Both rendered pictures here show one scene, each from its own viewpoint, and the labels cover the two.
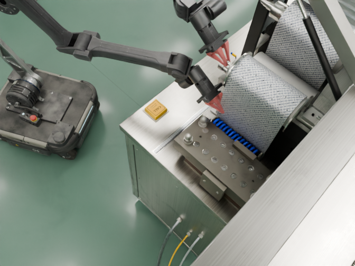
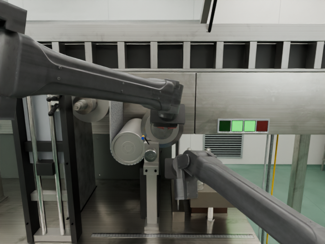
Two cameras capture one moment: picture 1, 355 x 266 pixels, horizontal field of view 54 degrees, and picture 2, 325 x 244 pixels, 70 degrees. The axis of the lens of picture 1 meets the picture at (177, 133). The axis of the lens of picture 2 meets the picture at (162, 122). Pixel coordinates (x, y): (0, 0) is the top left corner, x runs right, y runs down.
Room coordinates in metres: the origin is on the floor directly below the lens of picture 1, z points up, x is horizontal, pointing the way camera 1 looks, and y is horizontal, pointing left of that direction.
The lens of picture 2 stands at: (1.27, 0.45, 1.43)
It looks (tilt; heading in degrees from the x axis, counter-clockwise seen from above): 11 degrees down; 233
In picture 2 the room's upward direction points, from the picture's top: straight up
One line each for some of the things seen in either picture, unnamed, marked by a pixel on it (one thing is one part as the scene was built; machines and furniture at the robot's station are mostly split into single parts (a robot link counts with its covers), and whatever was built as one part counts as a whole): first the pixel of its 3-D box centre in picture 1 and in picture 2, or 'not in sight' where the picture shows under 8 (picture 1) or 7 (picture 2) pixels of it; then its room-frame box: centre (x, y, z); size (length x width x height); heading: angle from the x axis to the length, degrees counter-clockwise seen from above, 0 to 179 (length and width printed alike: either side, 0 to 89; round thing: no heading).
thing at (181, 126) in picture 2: (237, 69); (161, 127); (0.81, -0.18, 1.25); 0.15 x 0.01 x 0.15; 143
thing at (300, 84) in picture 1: (279, 84); (133, 138); (0.83, -0.35, 1.17); 0.26 x 0.12 x 0.12; 53
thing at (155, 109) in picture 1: (156, 109); not in sight; (0.82, 0.10, 0.91); 0.07 x 0.07 x 0.02; 53
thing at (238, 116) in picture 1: (244, 122); (177, 153); (0.69, -0.24, 1.11); 0.23 x 0.01 x 0.18; 53
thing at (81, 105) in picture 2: (268, 3); (79, 105); (1.06, -0.26, 1.33); 0.06 x 0.03 x 0.03; 53
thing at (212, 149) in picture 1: (226, 163); (203, 175); (0.57, -0.20, 1.00); 0.40 x 0.16 x 0.06; 53
